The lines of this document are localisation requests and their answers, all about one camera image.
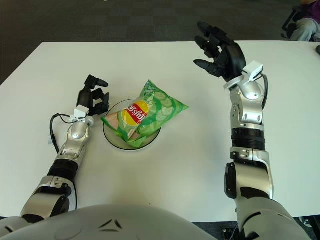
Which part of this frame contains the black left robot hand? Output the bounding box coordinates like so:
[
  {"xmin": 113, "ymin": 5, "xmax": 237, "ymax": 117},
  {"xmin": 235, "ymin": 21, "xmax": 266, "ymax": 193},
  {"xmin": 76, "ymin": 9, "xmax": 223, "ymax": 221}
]
[{"xmin": 76, "ymin": 74, "xmax": 110, "ymax": 117}]

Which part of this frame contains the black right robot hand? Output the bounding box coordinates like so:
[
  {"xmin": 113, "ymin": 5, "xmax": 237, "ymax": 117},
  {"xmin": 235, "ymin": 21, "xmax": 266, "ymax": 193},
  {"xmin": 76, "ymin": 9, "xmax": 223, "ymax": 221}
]
[{"xmin": 193, "ymin": 21, "xmax": 247, "ymax": 83}]

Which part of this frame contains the green potato chip bag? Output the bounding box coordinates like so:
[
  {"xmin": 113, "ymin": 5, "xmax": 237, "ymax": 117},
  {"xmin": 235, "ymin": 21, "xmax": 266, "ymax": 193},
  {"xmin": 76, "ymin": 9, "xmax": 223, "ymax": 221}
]
[{"xmin": 100, "ymin": 79, "xmax": 190, "ymax": 150}]

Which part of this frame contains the white plate black rim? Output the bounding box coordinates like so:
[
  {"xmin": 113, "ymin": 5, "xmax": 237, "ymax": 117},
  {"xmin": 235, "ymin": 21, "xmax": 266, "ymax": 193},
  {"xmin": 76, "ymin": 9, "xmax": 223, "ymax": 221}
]
[{"xmin": 102, "ymin": 98, "xmax": 162, "ymax": 151}]

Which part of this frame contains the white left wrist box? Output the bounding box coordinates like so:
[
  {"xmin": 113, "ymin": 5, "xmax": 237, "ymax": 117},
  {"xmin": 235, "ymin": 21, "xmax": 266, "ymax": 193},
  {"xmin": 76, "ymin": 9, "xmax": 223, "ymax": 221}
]
[{"xmin": 73, "ymin": 105, "xmax": 90, "ymax": 120}]

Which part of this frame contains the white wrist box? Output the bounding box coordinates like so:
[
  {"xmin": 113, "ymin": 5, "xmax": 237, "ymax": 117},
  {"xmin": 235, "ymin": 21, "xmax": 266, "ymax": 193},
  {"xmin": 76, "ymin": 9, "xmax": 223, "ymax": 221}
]
[
  {"xmin": 73, "ymin": 105, "xmax": 90, "ymax": 120},
  {"xmin": 241, "ymin": 60, "xmax": 265, "ymax": 82}
]

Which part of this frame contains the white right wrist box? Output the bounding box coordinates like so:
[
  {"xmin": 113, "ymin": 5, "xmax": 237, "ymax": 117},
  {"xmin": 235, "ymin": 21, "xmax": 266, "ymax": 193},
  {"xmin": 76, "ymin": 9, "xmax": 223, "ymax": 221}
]
[{"xmin": 241, "ymin": 60, "xmax": 265, "ymax": 82}]

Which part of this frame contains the black office chair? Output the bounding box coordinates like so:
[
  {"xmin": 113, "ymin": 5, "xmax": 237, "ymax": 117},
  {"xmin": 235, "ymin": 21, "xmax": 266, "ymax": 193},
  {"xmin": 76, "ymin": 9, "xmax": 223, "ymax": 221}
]
[{"xmin": 281, "ymin": 7, "xmax": 303, "ymax": 38}]

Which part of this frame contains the seated person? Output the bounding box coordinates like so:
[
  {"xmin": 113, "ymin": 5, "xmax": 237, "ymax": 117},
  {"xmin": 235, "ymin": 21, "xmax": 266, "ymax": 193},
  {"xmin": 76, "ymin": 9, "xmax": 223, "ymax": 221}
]
[{"xmin": 289, "ymin": 0, "xmax": 320, "ymax": 42}]

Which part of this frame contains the grey robot torso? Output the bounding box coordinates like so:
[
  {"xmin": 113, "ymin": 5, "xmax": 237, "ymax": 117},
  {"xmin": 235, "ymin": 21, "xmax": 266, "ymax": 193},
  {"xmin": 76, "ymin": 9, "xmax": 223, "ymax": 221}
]
[{"xmin": 0, "ymin": 203, "xmax": 226, "ymax": 240}]

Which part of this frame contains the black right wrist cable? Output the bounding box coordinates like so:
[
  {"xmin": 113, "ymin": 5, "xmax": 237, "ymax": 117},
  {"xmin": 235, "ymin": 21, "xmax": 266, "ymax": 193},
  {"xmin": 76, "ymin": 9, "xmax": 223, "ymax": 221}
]
[{"xmin": 259, "ymin": 72, "xmax": 269, "ymax": 111}]

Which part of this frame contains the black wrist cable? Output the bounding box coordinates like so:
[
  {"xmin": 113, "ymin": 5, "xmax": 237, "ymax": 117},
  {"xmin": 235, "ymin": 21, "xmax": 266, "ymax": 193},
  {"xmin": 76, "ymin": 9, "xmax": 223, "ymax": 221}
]
[
  {"xmin": 49, "ymin": 113, "xmax": 76, "ymax": 153},
  {"xmin": 259, "ymin": 72, "xmax": 269, "ymax": 111}
]

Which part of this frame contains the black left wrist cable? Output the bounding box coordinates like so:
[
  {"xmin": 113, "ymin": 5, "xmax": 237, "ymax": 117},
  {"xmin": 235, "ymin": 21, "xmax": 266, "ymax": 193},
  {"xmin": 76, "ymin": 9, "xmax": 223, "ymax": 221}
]
[{"xmin": 49, "ymin": 113, "xmax": 76, "ymax": 153}]

